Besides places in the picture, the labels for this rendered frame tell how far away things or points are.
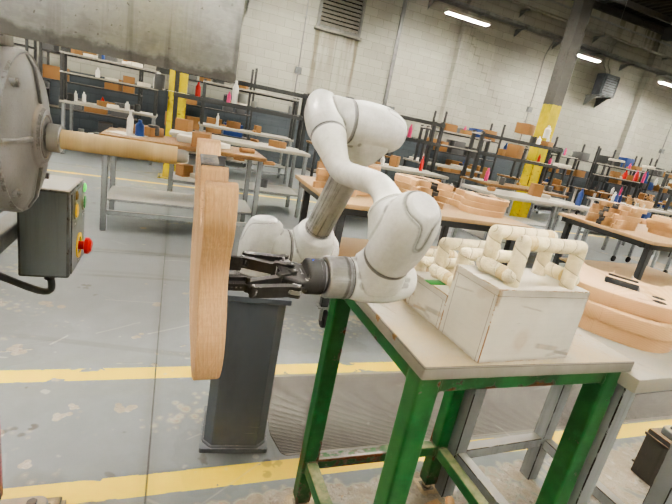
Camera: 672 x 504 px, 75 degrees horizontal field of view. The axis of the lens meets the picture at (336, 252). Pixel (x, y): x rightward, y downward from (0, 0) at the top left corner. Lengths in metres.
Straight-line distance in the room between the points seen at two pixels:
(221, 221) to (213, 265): 0.09
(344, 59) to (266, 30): 2.14
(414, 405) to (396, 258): 0.33
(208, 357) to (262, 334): 0.97
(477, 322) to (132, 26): 0.81
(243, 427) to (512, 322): 1.27
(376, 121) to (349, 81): 11.35
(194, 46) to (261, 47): 11.39
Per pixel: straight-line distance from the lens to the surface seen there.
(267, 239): 1.62
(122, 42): 0.70
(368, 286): 0.89
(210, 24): 0.70
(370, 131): 1.31
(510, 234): 1.04
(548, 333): 1.11
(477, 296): 0.99
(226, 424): 1.94
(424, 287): 1.14
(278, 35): 12.19
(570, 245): 1.06
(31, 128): 0.83
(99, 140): 0.85
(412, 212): 0.77
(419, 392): 0.96
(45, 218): 1.11
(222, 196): 0.62
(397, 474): 1.09
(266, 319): 1.69
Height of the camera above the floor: 1.36
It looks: 16 degrees down
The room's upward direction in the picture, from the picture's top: 11 degrees clockwise
